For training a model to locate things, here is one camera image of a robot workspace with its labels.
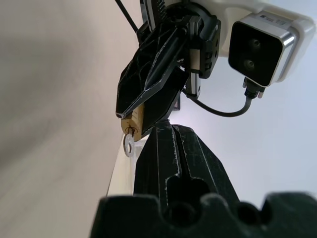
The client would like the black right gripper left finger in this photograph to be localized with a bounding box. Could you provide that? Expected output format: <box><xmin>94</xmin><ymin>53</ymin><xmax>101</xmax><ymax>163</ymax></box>
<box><xmin>133</xmin><ymin>119</ymin><xmax>181</xmax><ymax>200</ymax></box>

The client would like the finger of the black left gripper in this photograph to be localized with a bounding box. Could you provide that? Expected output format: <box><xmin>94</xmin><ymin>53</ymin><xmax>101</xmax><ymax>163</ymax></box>
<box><xmin>115</xmin><ymin>26</ymin><xmax>179</xmax><ymax>119</ymax></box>
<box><xmin>123</xmin><ymin>27</ymin><xmax>190</xmax><ymax>135</ymax></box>

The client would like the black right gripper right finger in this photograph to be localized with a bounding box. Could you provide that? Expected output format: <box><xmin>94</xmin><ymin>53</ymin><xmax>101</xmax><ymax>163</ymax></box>
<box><xmin>172</xmin><ymin>124</ymin><xmax>240</xmax><ymax>203</ymax></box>

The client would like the silver padlock key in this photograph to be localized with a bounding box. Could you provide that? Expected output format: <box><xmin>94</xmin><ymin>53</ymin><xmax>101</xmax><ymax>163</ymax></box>
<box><xmin>122</xmin><ymin>132</ymin><xmax>136</xmax><ymax>158</ymax></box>

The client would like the brass padlock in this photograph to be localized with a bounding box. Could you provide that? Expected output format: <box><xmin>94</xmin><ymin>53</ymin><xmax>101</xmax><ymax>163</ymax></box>
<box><xmin>120</xmin><ymin>104</ymin><xmax>146</xmax><ymax>142</ymax></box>

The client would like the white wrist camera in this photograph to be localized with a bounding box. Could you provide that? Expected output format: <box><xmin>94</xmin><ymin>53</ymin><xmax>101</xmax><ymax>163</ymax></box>
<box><xmin>192</xmin><ymin>0</ymin><xmax>317</xmax><ymax>88</ymax></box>

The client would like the black camera cable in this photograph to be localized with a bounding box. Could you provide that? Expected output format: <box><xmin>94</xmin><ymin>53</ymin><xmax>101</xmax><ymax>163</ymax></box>
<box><xmin>182</xmin><ymin>76</ymin><xmax>265</xmax><ymax>118</ymax></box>

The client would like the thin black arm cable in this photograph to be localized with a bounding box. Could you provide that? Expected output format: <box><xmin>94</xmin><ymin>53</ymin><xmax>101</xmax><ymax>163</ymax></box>
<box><xmin>113</xmin><ymin>0</ymin><xmax>140</xmax><ymax>33</ymax></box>

